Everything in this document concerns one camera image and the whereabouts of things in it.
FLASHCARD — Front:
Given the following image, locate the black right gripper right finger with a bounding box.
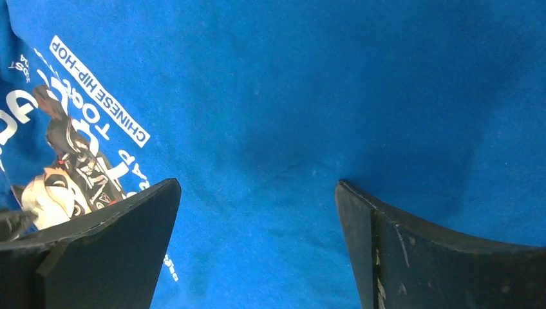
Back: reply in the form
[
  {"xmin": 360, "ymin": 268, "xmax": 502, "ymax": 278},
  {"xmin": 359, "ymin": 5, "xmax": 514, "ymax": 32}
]
[{"xmin": 335, "ymin": 180, "xmax": 545, "ymax": 309}]

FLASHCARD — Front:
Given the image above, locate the blue t-shirt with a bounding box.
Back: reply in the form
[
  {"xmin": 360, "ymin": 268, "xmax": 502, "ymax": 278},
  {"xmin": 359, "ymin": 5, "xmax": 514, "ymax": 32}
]
[{"xmin": 1, "ymin": 1, "xmax": 545, "ymax": 308}]

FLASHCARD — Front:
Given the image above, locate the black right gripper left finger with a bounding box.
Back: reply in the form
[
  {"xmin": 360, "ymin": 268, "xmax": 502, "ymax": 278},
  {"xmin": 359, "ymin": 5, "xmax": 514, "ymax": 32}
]
[{"xmin": 1, "ymin": 178, "xmax": 181, "ymax": 308}]

